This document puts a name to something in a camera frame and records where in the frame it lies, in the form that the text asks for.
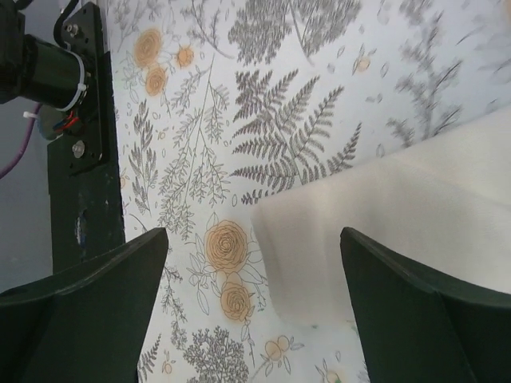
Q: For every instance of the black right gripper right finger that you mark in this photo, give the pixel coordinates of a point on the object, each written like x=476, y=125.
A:
x=417, y=324

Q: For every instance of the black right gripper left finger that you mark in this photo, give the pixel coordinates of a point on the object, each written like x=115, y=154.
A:
x=87, y=323

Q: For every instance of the white cloth napkin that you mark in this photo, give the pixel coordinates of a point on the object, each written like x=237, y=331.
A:
x=444, y=202

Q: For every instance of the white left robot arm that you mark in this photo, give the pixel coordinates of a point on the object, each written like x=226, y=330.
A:
x=35, y=69

